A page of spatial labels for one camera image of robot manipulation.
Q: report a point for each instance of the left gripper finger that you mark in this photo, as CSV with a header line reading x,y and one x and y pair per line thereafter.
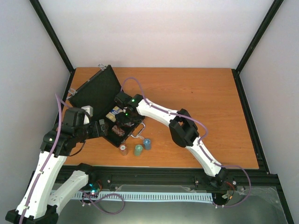
x,y
103,131
101,122

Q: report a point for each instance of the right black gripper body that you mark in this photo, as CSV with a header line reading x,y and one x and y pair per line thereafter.
x,y
129,117

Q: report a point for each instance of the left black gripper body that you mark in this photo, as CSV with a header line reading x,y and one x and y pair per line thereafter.
x,y
94,133

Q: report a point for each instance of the blue yellow card deck box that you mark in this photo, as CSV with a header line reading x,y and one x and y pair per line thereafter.
x,y
111,115

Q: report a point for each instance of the black poker set case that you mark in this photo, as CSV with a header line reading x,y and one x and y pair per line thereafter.
x,y
99,92

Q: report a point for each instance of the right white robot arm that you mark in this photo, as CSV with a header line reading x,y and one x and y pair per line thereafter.
x,y
183,130

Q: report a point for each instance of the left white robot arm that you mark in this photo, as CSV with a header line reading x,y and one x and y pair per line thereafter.
x,y
38,205

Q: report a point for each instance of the orange white poker chip stack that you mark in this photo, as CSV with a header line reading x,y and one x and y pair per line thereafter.
x,y
123,149

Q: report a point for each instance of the light blue poker chip stack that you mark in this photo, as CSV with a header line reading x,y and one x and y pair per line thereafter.
x,y
147,144

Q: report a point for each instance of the light green poker chip stack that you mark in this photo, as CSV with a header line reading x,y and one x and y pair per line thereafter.
x,y
138,150

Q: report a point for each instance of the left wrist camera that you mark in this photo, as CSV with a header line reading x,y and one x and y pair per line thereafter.
x,y
88,114

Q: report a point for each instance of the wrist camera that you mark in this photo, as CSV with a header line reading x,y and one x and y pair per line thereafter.
x,y
88,114
122,99

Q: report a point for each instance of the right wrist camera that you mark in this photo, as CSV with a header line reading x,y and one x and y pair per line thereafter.
x,y
122,99

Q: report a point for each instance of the white slotted cable duct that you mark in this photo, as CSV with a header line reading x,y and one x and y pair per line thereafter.
x,y
148,196

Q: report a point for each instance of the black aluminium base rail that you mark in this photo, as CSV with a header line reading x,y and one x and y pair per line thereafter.
x,y
112,177

